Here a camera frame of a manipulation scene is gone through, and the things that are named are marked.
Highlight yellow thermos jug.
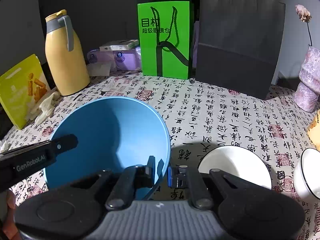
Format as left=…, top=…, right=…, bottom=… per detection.
left=45, top=9, right=90, bottom=96

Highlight small white carton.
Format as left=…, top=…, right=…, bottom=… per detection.
left=99, top=39, right=139, bottom=51

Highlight yellow snack box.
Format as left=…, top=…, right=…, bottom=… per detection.
left=0, top=54, right=50, bottom=129

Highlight purple tissue pack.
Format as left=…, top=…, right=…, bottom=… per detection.
left=87, top=47, right=141, bottom=72

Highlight blue bowl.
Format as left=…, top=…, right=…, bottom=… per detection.
left=44, top=96, right=171, bottom=200

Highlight yellow mug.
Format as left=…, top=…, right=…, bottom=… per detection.
left=307, top=110, right=320, bottom=151

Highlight white bowl black rim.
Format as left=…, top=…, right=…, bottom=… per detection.
left=293, top=148, right=319, bottom=202
left=198, top=146, right=272, bottom=189

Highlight purple textured vase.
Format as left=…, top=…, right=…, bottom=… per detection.
left=293, top=46, right=319, bottom=113

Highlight white latex gloves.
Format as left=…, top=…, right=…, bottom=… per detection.
left=27, top=90, right=60, bottom=125

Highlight black paper bag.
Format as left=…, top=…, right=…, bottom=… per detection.
left=195, top=0, right=285, bottom=100

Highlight person's left hand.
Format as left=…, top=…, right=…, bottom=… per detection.
left=1, top=190, right=21, bottom=239

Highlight calligraphy print tablecloth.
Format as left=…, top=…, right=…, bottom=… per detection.
left=0, top=70, right=320, bottom=240

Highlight crumpled white tissue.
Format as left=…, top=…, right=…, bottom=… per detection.
left=0, top=141, right=11, bottom=153

